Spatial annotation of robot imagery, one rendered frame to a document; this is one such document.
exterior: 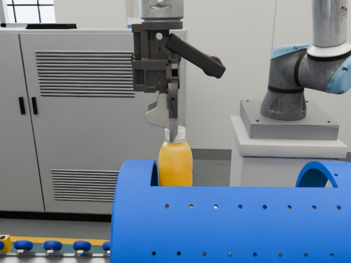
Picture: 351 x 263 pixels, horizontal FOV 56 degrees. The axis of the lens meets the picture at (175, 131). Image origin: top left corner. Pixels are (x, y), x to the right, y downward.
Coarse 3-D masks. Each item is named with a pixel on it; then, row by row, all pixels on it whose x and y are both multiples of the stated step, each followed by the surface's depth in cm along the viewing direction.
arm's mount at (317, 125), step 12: (240, 108) 127; (252, 108) 117; (312, 108) 117; (252, 120) 106; (264, 120) 106; (276, 120) 105; (300, 120) 105; (312, 120) 105; (324, 120) 105; (252, 132) 104; (264, 132) 103; (276, 132) 103; (288, 132) 103; (300, 132) 103; (312, 132) 102; (324, 132) 102; (336, 132) 102
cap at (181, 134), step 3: (180, 126) 63; (165, 129) 62; (168, 129) 62; (180, 129) 62; (183, 129) 62; (165, 132) 62; (168, 132) 61; (180, 132) 61; (183, 132) 62; (168, 135) 61; (177, 135) 61; (180, 135) 61; (183, 135) 62; (168, 138) 62; (177, 138) 61; (180, 138) 61; (183, 138) 62
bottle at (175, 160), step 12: (168, 144) 62; (180, 144) 62; (168, 156) 61; (180, 156) 61; (168, 168) 62; (180, 168) 62; (192, 168) 64; (168, 180) 63; (180, 180) 62; (192, 180) 65
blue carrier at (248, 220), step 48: (144, 192) 59; (192, 192) 59; (240, 192) 58; (288, 192) 58; (336, 192) 58; (144, 240) 55; (192, 240) 55; (240, 240) 55; (288, 240) 55; (336, 240) 55
